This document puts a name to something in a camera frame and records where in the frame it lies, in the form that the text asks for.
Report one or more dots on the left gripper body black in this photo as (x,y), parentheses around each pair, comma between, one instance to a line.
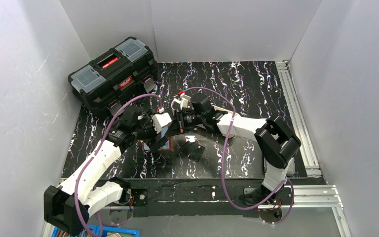
(156,133)

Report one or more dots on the black toolbox clear lids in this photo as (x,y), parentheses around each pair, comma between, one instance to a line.
(123,72)

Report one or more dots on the black VIP card on mat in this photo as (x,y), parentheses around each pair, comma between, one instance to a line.
(196,152)

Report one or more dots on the white oblong tray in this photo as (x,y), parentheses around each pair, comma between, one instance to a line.
(221,120)

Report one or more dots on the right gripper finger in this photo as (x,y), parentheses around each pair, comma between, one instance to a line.
(183,128)
(171,128)

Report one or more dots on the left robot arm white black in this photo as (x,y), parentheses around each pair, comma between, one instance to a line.
(69,205)

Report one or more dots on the brown leather card holder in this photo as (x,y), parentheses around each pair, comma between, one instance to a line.
(144,147)

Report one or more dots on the blue plastic bin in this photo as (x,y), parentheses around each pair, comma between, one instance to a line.
(106,232)

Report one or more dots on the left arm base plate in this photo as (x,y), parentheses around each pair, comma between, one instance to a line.
(133,197)

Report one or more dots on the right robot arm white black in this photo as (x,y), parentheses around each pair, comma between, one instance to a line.
(277,142)

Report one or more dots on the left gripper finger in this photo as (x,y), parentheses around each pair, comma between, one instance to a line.
(154,145)
(164,135)

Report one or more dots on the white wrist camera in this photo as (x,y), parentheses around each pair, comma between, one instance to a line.
(181,103)
(161,119)

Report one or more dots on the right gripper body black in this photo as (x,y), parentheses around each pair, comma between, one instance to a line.
(179,122)

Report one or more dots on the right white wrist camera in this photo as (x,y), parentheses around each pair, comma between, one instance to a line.
(181,103)

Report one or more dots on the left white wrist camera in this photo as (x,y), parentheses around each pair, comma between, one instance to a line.
(161,119)

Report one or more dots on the aluminium frame rail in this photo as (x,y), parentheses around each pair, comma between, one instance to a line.
(198,207)

